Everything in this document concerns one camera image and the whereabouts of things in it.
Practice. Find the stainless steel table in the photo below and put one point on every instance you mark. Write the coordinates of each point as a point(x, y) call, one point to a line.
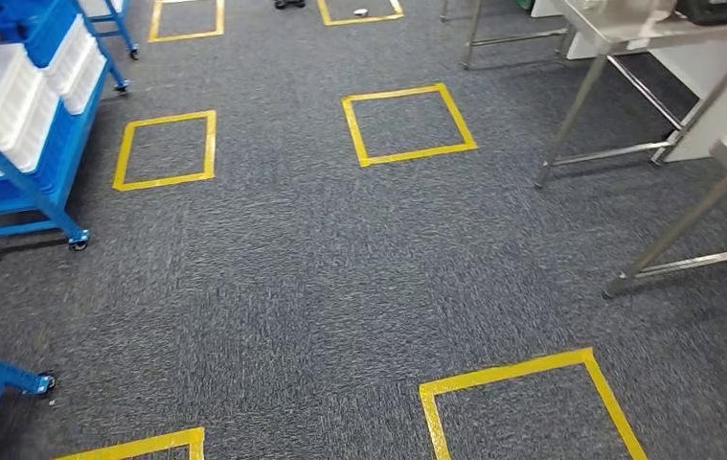
point(472, 32)
point(623, 28)

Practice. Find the black shoe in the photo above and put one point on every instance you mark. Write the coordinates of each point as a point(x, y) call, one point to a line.
point(290, 4)

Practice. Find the small white floor object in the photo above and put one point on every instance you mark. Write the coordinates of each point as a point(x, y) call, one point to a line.
point(360, 11)

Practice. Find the white plastic tray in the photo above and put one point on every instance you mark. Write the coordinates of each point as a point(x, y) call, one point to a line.
point(77, 63)
point(1, 101)

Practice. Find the black flat device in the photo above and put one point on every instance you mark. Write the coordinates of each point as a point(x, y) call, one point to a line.
point(725, 9)

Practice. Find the blue metal rack with casters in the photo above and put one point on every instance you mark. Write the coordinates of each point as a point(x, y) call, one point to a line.
point(123, 32)
point(20, 179)

